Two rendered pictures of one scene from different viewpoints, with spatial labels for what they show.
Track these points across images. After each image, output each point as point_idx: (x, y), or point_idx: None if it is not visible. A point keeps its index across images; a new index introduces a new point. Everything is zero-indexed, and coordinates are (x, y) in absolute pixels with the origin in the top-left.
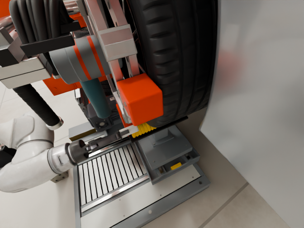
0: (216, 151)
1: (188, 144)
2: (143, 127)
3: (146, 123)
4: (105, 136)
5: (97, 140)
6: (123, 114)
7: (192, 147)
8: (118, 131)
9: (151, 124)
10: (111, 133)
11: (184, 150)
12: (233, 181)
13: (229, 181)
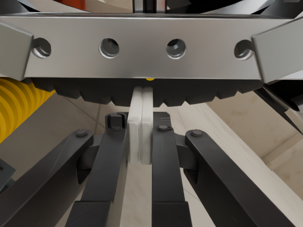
0: (16, 171)
1: (3, 163)
2: (16, 109)
3: (19, 90)
4: (117, 181)
5: (286, 217)
6: (120, 24)
7: (15, 170)
8: (164, 124)
9: (156, 93)
10: (63, 151)
11: (2, 185)
12: (63, 222)
13: (57, 225)
